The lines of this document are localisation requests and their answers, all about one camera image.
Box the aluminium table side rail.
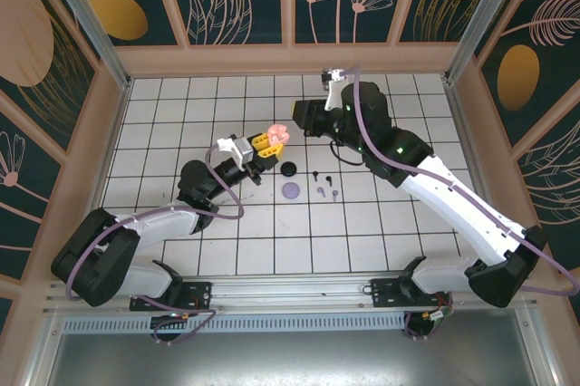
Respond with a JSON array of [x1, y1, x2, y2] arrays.
[[70, 77, 133, 281], [442, 77, 516, 272]]

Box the leaf line art wall panel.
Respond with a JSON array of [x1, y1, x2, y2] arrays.
[[511, 107, 580, 276]]

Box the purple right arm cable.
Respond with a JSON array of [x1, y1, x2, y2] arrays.
[[348, 66, 580, 342]]

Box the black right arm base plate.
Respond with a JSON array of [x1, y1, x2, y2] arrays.
[[370, 276, 454, 310]]

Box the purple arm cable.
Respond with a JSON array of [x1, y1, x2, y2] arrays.
[[348, 66, 580, 342], [66, 143, 246, 346]]

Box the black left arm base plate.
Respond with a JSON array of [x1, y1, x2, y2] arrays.
[[130, 280, 214, 313]]

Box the aluminium corner post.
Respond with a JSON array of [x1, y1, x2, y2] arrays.
[[445, 0, 543, 86], [35, 0, 133, 91]]

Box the aluminium mounting rail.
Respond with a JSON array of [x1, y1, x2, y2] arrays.
[[43, 271, 539, 314]]

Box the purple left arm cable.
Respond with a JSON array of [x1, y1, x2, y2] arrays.
[[66, 143, 246, 346]]

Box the grey slotted cable duct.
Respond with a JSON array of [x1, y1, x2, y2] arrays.
[[61, 313, 409, 333]]

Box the grey metal sheet panel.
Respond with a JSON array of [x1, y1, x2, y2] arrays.
[[26, 306, 558, 386]]

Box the peach circle moon wall panel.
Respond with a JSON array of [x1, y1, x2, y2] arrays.
[[0, 0, 101, 154]]

